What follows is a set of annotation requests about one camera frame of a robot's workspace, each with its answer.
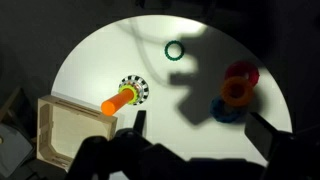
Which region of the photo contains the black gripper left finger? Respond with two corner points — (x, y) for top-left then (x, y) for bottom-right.
(132, 109), (148, 138)

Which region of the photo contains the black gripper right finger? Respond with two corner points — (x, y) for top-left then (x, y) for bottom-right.
(244, 111), (292, 162)

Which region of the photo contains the dark green toy ring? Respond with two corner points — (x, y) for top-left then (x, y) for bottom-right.
(164, 40), (186, 63)

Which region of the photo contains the wooden tray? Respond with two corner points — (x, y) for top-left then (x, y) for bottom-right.
(35, 94), (119, 170)

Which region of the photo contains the grey chair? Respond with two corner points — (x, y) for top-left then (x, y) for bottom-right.
(0, 86), (38, 179)

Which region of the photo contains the lime green toy ring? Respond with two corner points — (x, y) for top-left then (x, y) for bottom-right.
(118, 84), (139, 106)

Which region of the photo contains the orange stacking post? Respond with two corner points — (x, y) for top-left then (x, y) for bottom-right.
(100, 88), (135, 117)

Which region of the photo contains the black white striped ring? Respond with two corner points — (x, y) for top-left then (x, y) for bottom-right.
(118, 74), (150, 106)

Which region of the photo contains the blue toy ring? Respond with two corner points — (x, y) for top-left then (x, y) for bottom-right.
(209, 95), (248, 125)

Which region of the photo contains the orange yellow bumpy ring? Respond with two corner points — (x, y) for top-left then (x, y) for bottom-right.
(220, 76), (255, 108)

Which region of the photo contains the red toy ring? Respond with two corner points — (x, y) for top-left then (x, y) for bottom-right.
(224, 60), (261, 89)

